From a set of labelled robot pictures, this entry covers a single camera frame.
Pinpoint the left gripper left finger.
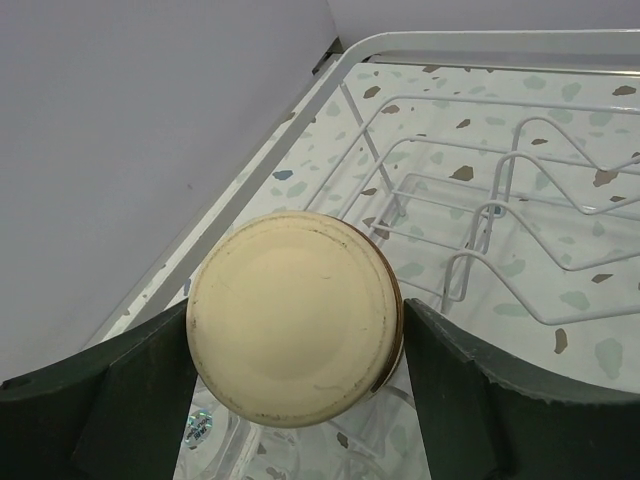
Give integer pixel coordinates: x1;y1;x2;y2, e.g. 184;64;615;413
1;302;197;479

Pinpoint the white wire dish rack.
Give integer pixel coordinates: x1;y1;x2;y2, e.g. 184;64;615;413
105;30;639;397

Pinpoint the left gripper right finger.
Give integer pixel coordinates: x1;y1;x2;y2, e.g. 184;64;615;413
403;299;639;479

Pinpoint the clear glass cup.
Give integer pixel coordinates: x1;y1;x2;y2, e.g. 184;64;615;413
174;382;430;479

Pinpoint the beige brown ceramic cup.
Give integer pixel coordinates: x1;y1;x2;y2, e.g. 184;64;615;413
186;211;404;428

